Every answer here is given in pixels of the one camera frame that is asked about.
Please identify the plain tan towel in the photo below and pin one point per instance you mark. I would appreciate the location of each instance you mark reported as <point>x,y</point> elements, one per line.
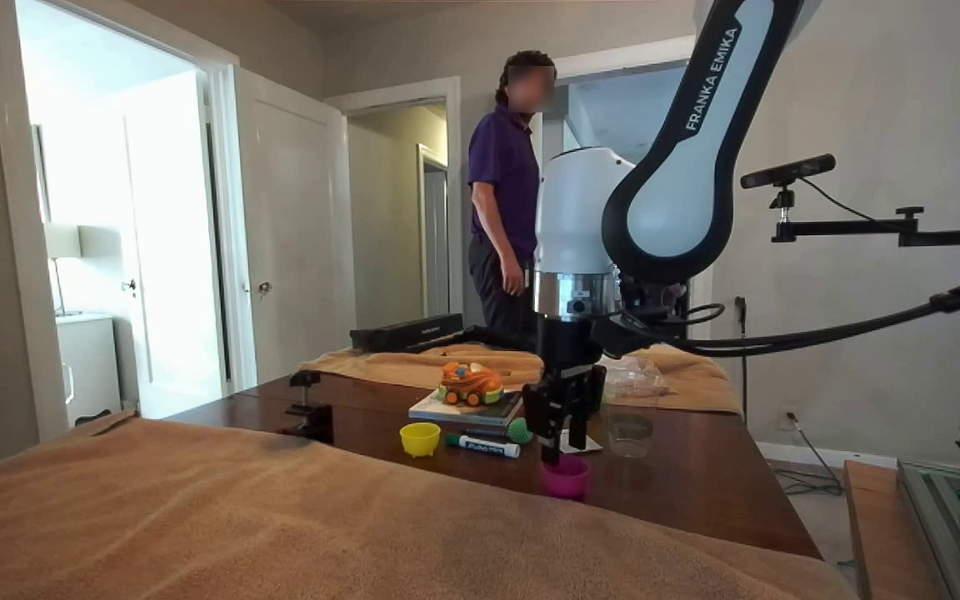
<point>281,521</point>

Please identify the clear plastic bag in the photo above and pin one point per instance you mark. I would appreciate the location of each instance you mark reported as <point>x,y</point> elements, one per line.
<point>637,373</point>

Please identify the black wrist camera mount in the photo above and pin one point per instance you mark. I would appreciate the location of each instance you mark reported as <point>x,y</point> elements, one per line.
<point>649,317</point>

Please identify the small yellow bowl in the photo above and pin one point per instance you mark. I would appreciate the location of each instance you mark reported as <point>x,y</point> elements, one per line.
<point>421,439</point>

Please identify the white wall outlet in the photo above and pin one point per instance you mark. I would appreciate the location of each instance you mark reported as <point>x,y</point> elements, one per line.
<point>790,421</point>

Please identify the white shade lamp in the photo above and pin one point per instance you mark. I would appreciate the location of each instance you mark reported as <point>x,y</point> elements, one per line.
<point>80,241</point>

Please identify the green spiky ball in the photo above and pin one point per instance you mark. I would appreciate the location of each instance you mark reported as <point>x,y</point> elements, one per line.
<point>519,430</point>

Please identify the clear glass measuring cup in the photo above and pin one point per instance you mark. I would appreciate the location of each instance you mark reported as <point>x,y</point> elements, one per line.
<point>629,434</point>

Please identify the black table clamp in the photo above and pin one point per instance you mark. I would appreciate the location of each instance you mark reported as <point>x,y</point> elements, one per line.
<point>311,411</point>

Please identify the orange tiger toy car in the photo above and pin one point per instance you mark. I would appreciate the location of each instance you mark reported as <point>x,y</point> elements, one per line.
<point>471,380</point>

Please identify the white room door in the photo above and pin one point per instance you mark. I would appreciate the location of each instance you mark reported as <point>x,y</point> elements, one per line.
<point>298,235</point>

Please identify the person in purple shirt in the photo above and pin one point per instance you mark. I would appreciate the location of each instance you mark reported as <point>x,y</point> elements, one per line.
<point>500,186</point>

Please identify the white cabinet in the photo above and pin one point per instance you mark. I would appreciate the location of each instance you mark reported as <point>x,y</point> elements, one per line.
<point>88,369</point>

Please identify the long black case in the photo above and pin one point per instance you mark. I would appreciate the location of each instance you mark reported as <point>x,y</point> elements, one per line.
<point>407,330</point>

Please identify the tan towel with blocks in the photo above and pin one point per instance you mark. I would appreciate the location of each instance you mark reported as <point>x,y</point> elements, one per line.
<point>691,385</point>

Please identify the green-capped white marker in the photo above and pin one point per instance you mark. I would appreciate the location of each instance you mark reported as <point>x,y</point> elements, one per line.
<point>489,443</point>

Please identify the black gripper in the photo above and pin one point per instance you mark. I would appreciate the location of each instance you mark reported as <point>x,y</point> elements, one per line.
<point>569,376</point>

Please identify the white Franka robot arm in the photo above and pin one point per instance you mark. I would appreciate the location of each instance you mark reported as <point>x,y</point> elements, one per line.
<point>667,186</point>

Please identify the black stereo camera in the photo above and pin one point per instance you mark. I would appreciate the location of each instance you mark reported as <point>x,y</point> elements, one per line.
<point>789,171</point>

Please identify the white wipe packet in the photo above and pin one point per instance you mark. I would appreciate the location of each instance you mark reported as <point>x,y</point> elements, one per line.
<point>591,443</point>

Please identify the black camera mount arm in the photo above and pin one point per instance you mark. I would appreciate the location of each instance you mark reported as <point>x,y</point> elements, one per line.
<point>880,232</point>

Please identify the Anthony Browne picture book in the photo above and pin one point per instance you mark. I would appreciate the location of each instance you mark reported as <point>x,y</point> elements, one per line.
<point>435,405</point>

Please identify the small pink bowl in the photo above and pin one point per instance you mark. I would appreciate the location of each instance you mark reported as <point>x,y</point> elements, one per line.
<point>563,482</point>

